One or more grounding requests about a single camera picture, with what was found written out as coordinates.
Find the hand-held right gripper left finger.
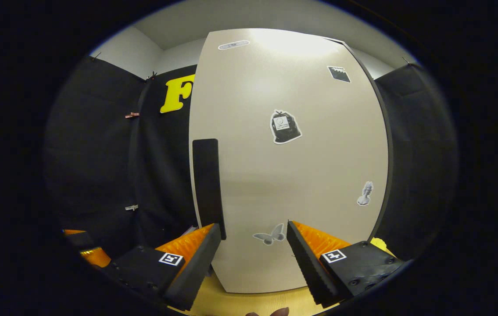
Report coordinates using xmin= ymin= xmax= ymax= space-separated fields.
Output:
xmin=111 ymin=223 xmax=222 ymax=311

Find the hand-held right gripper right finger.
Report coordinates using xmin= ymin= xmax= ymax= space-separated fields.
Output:
xmin=286 ymin=220 xmax=405 ymax=308

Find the black cabinet door handle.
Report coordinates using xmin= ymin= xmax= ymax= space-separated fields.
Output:
xmin=192 ymin=139 xmax=227 ymax=241

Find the beige cabinet door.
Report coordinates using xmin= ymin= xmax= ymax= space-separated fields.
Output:
xmin=189 ymin=29 xmax=393 ymax=294

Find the black backdrop cloth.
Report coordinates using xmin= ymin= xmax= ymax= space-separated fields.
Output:
xmin=43 ymin=55 xmax=458 ymax=264

